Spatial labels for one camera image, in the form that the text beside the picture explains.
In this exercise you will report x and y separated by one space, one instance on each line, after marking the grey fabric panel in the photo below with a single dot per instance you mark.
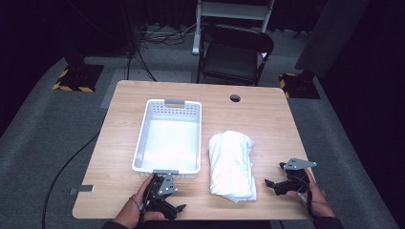
331 35

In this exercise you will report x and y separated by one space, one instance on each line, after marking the black stand base, yellow stripes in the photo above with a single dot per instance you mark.
81 78
301 86

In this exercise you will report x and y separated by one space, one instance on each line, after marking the black folding chair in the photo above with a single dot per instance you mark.
235 63

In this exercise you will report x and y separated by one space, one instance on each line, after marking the grey tape strip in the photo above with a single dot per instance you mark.
82 189

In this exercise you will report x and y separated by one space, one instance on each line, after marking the person's right hand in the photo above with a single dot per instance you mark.
318 200

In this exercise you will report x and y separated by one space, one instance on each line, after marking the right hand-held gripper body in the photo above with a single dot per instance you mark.
297 164

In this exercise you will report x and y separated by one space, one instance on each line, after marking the white metal stand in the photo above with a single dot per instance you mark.
229 11

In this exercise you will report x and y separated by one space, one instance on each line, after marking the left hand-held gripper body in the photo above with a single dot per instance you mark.
166 186

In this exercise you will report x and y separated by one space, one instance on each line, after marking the person's left hand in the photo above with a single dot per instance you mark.
130 210

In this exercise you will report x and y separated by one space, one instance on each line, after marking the white cloth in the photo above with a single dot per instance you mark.
230 165

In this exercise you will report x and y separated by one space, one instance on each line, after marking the white perforated plastic basket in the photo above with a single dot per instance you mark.
168 143

